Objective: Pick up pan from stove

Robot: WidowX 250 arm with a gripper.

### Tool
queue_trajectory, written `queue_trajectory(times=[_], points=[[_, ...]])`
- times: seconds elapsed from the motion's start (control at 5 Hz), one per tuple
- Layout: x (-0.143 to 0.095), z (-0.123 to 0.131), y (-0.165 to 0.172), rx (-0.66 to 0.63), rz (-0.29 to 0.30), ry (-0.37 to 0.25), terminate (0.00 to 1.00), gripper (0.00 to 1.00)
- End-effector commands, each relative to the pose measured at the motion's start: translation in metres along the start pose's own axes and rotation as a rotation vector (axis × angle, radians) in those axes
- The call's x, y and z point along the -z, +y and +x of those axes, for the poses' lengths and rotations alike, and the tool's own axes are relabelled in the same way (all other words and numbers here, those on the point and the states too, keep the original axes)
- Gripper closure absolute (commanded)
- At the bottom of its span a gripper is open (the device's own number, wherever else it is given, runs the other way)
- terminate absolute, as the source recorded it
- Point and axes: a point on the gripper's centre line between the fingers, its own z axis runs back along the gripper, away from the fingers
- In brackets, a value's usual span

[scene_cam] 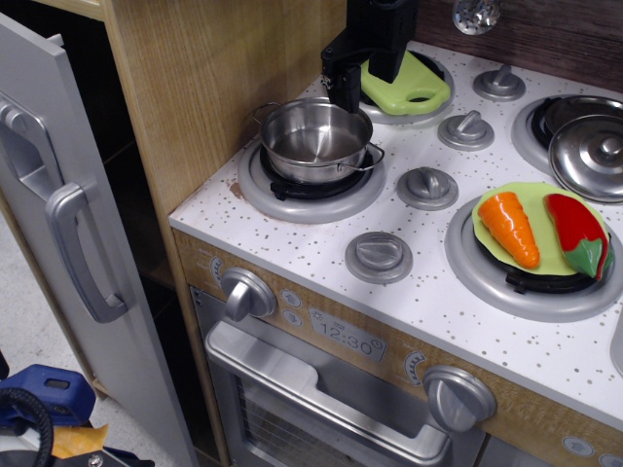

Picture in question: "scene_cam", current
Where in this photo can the silver oven door handle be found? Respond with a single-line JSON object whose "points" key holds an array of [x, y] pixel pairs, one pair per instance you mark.
{"points": [[295, 386]]}

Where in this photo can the steel pot on back burner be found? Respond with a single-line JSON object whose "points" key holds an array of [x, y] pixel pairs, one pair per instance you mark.
{"points": [[559, 111]]}

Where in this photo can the front left black burner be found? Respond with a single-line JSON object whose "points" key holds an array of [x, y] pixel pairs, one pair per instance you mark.
{"points": [[285, 189]]}

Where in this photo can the silver oven dial right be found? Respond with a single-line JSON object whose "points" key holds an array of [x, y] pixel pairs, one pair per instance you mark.
{"points": [[457, 400]]}

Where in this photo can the grey stove knob back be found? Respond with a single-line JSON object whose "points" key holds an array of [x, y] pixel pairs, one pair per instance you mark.
{"points": [[500, 85]]}

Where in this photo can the grey stove knob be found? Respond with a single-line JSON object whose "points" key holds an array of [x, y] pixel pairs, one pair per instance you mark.
{"points": [[469, 132], [379, 258], [500, 85], [427, 188]]}

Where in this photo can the light green plastic plate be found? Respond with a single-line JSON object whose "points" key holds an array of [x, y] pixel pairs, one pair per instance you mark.
{"points": [[531, 196]]}

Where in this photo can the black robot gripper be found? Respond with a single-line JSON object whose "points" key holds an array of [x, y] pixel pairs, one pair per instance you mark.
{"points": [[384, 28]]}

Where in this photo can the grey fridge door handle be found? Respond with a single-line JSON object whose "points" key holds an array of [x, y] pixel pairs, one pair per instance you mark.
{"points": [[61, 212]]}

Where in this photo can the grey stove knob upper middle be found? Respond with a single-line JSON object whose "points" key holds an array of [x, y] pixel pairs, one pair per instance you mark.
{"points": [[469, 132]]}

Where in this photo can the stainless steel pot lid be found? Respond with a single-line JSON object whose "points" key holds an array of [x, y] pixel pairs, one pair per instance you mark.
{"points": [[585, 156]]}

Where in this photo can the orange toy carrot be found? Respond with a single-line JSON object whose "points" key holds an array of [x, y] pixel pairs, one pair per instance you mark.
{"points": [[506, 220]]}

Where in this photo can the clear crystal faucet knob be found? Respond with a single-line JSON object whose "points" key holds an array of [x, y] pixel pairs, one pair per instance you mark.
{"points": [[476, 17]]}

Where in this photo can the red toy chili pepper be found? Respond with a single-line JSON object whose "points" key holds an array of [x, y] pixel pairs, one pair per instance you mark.
{"points": [[582, 239]]}

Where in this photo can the silver oven dial left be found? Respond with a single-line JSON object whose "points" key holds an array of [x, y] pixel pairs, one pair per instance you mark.
{"points": [[247, 294]]}

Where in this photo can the silver oven dial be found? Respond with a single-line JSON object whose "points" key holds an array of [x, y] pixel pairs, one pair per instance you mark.
{"points": [[247, 294], [457, 400]]}

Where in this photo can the small stainless steel pot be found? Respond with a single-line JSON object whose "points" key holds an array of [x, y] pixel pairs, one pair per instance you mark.
{"points": [[313, 141]]}

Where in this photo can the oven clock display panel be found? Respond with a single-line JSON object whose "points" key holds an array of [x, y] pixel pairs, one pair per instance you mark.
{"points": [[340, 331]]}

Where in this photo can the blue plastic device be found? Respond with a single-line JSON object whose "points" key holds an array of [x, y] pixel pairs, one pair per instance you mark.
{"points": [[66, 395]]}

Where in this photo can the front right black burner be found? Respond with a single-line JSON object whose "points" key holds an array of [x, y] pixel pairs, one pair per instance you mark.
{"points": [[523, 282]]}

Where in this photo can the black burner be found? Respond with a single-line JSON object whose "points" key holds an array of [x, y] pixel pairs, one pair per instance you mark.
{"points": [[523, 282], [285, 189]]}

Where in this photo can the grey fridge door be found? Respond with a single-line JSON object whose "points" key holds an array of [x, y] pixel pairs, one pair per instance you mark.
{"points": [[54, 182]]}

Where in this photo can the grey stove knob front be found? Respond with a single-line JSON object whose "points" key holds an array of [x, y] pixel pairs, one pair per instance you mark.
{"points": [[379, 258]]}

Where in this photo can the grey stove knob lower middle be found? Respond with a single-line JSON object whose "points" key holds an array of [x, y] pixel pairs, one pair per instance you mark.
{"points": [[427, 188]]}

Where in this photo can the green plastic cutting board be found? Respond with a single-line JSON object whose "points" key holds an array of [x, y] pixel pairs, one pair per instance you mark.
{"points": [[416, 90]]}

